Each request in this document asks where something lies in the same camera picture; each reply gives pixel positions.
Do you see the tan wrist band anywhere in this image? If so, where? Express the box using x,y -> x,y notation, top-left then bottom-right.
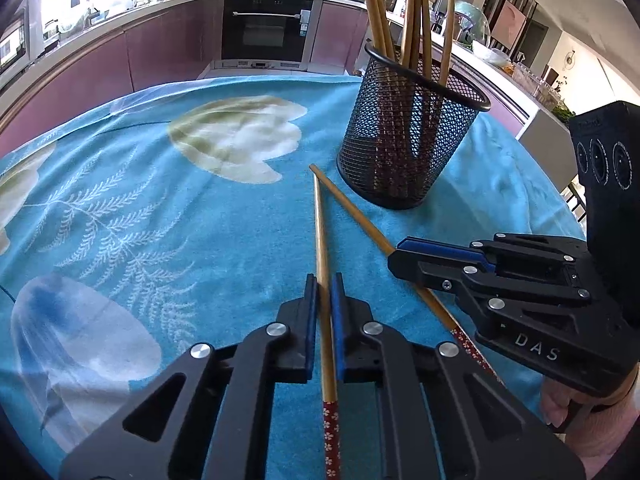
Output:
602,364 -> 640,407

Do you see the white bowl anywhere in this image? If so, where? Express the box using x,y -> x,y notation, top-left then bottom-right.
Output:
472,40 -> 511,66

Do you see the black built-in oven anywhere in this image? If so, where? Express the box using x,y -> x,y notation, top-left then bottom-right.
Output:
221,0 -> 316,63

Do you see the silver microwave oven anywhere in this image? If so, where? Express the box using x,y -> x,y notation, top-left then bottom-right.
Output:
0,5 -> 38,78

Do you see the blue floral tablecloth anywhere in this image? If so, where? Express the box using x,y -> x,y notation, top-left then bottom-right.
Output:
0,71 -> 588,480

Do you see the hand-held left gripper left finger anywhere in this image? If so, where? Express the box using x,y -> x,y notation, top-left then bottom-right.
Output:
59,274 -> 319,480

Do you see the clear dome food cover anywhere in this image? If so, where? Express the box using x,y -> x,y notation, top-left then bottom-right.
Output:
452,0 -> 493,46

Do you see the brown picture board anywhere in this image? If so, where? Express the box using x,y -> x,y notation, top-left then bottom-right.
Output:
500,0 -> 528,43

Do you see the red-patterned wooden chopstick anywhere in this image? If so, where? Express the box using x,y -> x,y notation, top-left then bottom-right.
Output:
308,163 -> 503,388
312,174 -> 343,480

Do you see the clear plastic container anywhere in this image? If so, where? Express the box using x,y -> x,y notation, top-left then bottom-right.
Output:
510,62 -> 556,101

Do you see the person's right hand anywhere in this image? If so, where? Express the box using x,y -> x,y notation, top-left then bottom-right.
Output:
541,375 -> 640,441

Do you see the bundle of wooden chopsticks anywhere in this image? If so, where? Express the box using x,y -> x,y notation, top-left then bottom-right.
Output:
356,0 -> 457,201

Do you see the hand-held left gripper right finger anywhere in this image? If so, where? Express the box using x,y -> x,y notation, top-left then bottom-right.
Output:
330,272 -> 587,480

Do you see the black mesh utensil holder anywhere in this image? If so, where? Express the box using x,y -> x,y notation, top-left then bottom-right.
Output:
336,41 -> 492,211

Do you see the wooden chair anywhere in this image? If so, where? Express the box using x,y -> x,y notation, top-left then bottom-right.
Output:
567,182 -> 591,223

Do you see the white counter end panel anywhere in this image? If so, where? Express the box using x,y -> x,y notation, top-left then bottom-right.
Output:
517,110 -> 583,191

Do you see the purple kitchen cabinet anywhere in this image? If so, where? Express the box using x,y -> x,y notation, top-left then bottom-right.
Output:
0,2 -> 226,146
312,1 -> 373,73

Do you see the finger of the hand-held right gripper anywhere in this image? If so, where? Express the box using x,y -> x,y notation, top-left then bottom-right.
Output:
387,250 -> 593,333
396,232 -> 590,281

